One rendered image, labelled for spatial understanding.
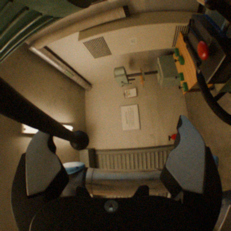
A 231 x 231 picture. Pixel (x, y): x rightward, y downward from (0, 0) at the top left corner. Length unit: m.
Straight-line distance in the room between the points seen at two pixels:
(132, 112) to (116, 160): 1.27
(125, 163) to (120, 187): 2.58
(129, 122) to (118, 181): 2.57
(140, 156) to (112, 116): 1.23
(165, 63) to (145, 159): 2.13
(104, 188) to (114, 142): 2.62
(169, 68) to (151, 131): 1.51
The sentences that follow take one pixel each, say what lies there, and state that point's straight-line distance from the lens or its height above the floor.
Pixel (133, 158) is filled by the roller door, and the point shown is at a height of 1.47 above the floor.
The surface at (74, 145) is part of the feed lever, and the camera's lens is 0.20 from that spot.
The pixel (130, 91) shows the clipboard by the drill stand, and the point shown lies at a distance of 3.11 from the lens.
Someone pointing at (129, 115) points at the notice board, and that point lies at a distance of 2.98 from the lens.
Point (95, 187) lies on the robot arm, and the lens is 0.46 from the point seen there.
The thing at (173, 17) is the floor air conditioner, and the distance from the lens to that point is 1.75.
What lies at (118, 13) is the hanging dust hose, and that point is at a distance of 1.55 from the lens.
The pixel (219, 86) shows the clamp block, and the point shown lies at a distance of 0.28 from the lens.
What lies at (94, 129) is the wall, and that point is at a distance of 3.23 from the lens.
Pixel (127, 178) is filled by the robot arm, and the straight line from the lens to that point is 0.46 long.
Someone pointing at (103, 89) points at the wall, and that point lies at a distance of 3.35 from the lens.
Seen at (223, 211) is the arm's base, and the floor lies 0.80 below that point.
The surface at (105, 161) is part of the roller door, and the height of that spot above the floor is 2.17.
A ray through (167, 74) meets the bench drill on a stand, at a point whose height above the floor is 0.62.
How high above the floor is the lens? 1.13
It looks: 14 degrees up
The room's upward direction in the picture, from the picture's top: 96 degrees counter-clockwise
